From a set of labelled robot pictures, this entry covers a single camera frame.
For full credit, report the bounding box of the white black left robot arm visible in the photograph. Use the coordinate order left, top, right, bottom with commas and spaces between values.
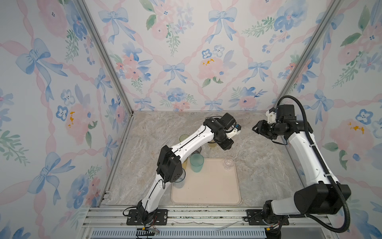
136, 113, 241, 225

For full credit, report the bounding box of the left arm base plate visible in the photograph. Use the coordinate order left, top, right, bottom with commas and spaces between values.
126, 209, 169, 227

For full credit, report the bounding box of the aluminium frame rail front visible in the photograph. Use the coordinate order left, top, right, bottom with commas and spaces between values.
78, 206, 336, 239

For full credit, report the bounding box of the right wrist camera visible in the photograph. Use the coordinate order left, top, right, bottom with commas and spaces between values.
266, 105, 297, 124

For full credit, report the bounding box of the small amber glass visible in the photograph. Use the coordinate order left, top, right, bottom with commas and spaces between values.
208, 141, 217, 148

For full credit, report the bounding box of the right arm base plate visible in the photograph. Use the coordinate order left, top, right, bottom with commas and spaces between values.
243, 209, 284, 227

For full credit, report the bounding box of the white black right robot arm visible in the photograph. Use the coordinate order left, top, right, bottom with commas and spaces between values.
252, 119, 351, 224

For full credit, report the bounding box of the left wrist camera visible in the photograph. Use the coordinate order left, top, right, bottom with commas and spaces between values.
218, 113, 241, 133

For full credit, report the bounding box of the black corrugated cable hose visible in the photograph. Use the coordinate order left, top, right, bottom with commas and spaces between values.
276, 95, 351, 234

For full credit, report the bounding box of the teal textured plastic glass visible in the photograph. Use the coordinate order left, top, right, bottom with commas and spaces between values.
190, 153, 205, 173

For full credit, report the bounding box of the frosted clear glass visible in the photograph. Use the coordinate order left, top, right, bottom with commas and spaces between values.
224, 157, 235, 170

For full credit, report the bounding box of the tall blue plastic glass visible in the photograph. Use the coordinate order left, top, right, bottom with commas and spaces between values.
173, 169, 186, 189

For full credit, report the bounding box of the small green glass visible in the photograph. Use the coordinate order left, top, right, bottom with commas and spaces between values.
179, 134, 189, 142

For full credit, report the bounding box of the beige rectangular tray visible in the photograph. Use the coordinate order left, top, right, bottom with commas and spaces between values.
171, 158, 241, 206

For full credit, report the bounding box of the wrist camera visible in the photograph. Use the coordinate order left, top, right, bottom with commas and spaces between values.
218, 113, 241, 133
266, 105, 297, 124

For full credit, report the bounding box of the tall yellow plastic glass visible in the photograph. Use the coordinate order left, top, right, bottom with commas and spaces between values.
182, 159, 188, 170

